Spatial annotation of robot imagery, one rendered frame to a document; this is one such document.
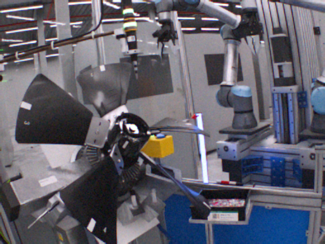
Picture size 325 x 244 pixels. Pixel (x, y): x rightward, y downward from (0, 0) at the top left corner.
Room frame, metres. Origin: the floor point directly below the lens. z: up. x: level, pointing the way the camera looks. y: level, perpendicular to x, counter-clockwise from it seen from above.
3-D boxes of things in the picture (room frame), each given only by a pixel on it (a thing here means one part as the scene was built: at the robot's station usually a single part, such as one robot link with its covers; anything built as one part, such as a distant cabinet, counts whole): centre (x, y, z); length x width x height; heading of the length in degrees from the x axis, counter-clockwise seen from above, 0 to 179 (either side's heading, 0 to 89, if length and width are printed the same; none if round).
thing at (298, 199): (1.15, -0.25, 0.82); 0.90 x 0.04 x 0.08; 49
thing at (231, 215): (0.98, -0.19, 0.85); 0.22 x 0.17 x 0.07; 65
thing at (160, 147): (1.41, 0.05, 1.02); 0.16 x 0.10 x 0.11; 49
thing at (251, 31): (1.19, -0.47, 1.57); 0.09 x 0.08 x 0.12; 140
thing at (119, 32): (0.95, 0.07, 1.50); 0.09 x 0.07 x 0.10; 84
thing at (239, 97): (1.51, -0.46, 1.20); 0.13 x 0.12 x 0.14; 21
